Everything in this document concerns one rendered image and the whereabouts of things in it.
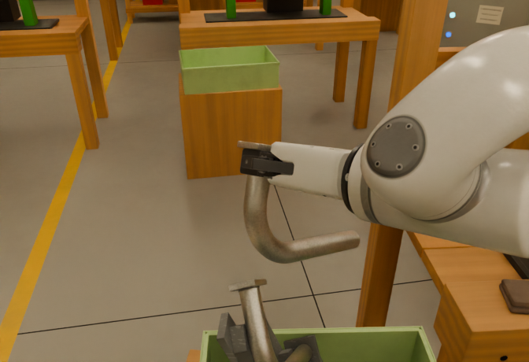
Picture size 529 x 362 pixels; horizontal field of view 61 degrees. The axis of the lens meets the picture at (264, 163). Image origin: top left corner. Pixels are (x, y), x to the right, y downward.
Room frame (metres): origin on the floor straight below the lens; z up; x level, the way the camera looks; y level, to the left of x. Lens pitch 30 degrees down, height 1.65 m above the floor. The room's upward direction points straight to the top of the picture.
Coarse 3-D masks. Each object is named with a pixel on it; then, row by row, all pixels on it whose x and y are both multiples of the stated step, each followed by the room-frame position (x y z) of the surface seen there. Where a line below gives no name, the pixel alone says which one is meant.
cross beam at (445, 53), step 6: (444, 48) 1.36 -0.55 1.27; (450, 48) 1.36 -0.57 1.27; (456, 48) 1.36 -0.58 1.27; (462, 48) 1.36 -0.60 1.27; (438, 54) 1.32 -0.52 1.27; (444, 54) 1.33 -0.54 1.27; (450, 54) 1.33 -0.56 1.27; (438, 60) 1.32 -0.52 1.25; (444, 60) 1.33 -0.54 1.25; (438, 66) 1.32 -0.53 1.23
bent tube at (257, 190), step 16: (240, 144) 0.50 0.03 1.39; (256, 144) 0.48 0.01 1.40; (272, 160) 0.50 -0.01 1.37; (256, 176) 0.48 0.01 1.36; (256, 192) 0.47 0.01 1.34; (256, 208) 0.46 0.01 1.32; (256, 224) 0.45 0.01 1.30; (256, 240) 0.45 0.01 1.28; (272, 240) 0.46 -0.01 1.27; (304, 240) 0.51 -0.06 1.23; (320, 240) 0.52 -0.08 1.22; (336, 240) 0.54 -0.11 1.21; (352, 240) 0.56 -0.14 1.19; (272, 256) 0.46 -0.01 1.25; (288, 256) 0.47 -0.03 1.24; (304, 256) 0.49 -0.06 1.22; (320, 256) 0.52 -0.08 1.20
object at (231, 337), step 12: (228, 312) 0.45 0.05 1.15; (228, 324) 0.44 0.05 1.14; (240, 324) 0.44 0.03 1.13; (216, 336) 0.41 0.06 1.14; (228, 336) 0.42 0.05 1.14; (240, 336) 0.42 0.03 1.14; (228, 348) 0.41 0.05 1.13; (240, 348) 0.41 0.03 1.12; (276, 348) 0.53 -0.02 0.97; (240, 360) 0.41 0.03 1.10; (252, 360) 0.44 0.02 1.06
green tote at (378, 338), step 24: (288, 336) 0.57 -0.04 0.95; (336, 336) 0.57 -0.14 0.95; (360, 336) 0.57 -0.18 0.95; (384, 336) 0.57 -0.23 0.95; (408, 336) 0.58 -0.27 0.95; (216, 360) 0.57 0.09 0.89; (336, 360) 0.57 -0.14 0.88; (360, 360) 0.57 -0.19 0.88; (384, 360) 0.57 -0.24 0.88; (408, 360) 0.58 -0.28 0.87; (432, 360) 0.51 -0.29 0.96
